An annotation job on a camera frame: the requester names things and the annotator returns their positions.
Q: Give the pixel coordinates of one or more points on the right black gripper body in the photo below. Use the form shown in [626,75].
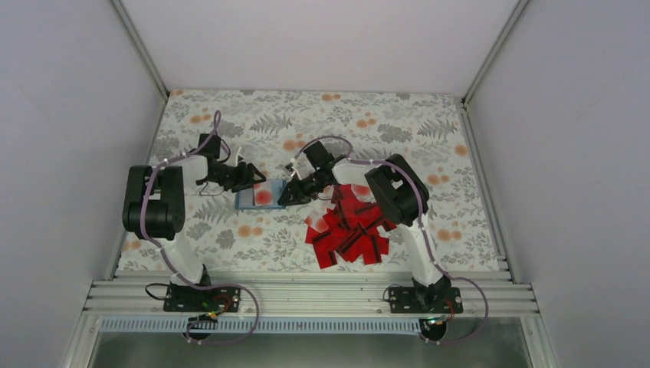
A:
[309,190]

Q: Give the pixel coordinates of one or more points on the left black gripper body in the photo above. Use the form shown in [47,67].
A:
[229,179]

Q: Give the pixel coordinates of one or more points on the teal card holder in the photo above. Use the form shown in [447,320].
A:
[244,198]

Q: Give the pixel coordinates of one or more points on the white card with red circle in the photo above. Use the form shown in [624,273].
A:
[263,195]

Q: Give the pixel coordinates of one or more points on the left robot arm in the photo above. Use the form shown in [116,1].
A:
[154,203]

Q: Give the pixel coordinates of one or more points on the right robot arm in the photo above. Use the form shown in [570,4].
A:
[401,196]

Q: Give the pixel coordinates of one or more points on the pile of red cards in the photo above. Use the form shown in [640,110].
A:
[357,229]

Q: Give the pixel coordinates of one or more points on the floral patterned table mat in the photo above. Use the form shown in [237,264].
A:
[268,127]

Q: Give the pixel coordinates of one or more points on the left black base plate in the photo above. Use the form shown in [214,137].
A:
[187,299]

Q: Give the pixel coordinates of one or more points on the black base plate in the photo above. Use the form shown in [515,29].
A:
[407,300]
[187,299]

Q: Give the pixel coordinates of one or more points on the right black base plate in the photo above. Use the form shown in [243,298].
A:
[407,300]

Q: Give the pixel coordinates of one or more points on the aluminium rail frame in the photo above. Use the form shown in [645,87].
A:
[315,294]

